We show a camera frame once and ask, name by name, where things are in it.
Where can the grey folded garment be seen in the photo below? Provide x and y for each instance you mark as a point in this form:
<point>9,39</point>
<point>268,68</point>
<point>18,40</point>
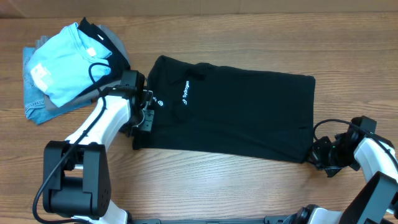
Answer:
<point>89,96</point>

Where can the black polo shirt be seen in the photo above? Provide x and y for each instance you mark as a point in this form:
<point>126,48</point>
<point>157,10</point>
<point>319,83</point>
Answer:
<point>209,108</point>

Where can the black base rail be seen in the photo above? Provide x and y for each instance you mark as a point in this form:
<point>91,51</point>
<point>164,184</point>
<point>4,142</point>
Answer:
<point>278,219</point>

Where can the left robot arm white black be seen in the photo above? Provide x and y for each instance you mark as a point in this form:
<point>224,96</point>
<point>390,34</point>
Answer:
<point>76,182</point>

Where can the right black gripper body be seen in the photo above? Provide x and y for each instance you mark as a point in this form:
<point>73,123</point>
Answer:
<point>331,158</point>

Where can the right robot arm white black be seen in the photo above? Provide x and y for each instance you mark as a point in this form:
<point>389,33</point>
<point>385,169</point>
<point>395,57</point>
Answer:
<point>360,148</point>

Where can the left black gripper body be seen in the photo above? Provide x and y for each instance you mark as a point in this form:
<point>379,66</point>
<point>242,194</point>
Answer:
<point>143,119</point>

